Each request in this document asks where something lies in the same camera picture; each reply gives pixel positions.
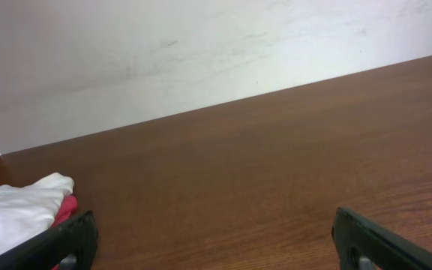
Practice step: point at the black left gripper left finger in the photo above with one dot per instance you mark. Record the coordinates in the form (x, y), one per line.
(71, 244)

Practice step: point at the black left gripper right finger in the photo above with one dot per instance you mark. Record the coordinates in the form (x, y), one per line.
(362, 244)

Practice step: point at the red folded shirt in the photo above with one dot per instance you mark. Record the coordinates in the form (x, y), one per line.
(68, 206)

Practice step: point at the white folded shirt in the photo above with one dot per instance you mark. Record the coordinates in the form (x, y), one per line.
(28, 211)

